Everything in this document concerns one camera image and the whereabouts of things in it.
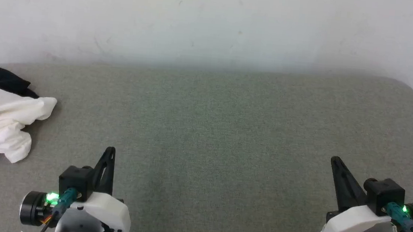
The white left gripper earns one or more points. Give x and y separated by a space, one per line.
102 213

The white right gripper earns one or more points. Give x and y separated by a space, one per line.
358 222

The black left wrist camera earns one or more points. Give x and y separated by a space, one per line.
73 181

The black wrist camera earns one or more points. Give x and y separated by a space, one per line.
384 193
73 181

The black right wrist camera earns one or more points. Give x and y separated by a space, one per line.
384 193

